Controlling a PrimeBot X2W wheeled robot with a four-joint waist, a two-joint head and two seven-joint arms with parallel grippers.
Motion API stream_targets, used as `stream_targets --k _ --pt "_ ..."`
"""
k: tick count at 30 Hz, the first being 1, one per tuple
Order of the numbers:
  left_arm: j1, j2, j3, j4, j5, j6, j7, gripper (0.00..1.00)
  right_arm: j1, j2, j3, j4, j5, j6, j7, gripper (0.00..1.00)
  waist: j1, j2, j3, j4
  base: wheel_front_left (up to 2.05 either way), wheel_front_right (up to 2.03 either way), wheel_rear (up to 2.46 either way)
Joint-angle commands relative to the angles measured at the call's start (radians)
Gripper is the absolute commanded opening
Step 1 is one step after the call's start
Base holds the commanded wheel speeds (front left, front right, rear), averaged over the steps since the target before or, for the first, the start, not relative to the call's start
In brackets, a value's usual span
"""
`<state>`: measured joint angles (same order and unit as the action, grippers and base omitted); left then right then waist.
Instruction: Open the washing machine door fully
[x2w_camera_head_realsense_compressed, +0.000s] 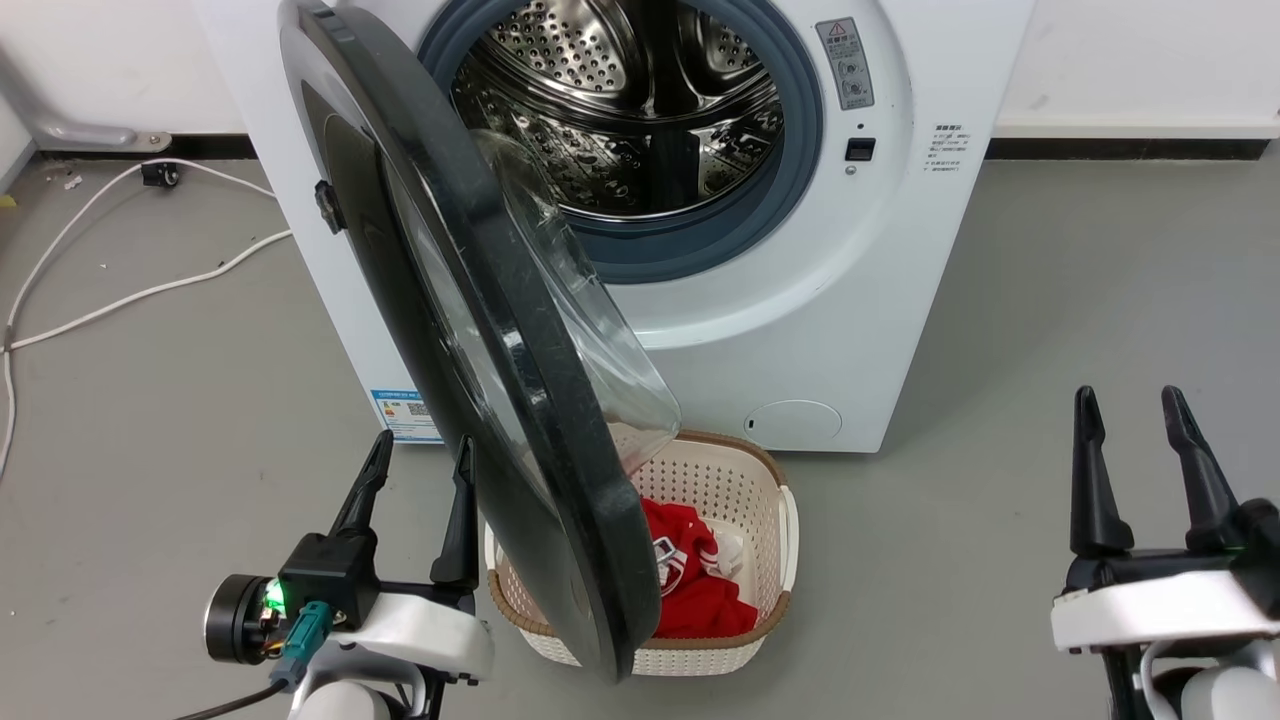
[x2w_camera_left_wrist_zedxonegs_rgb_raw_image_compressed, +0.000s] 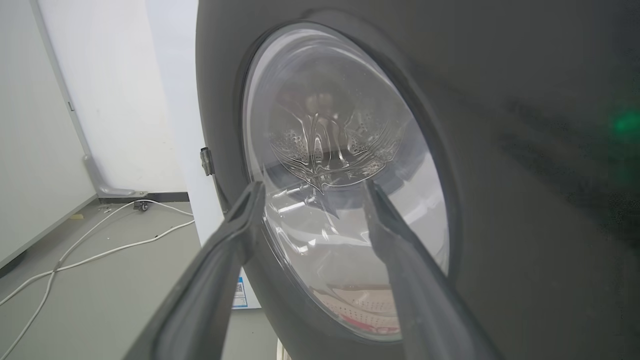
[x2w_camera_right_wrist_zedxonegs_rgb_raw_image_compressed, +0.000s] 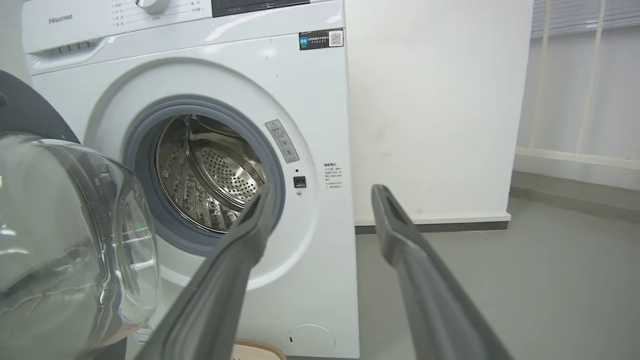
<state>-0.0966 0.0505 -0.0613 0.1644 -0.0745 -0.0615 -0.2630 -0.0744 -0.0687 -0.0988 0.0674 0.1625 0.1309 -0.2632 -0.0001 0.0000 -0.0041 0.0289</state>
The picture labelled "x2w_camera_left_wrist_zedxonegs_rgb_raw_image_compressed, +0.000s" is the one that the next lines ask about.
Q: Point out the dark grey washing machine door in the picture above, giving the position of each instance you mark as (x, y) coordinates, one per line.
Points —
(500, 200)

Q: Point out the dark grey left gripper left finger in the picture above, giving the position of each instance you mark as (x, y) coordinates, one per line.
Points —
(200, 300)

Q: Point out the blue energy label sticker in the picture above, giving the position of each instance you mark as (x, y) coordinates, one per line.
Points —
(240, 295)

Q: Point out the white washing machine body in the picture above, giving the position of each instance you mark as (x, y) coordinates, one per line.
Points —
(190, 100)

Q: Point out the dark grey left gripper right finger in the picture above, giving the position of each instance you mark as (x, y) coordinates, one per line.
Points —
(425, 300)

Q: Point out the metal door latch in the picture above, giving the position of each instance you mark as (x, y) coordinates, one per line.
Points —
(206, 161)

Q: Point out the grey wall corner trim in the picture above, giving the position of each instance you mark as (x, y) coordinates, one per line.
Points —
(75, 125)

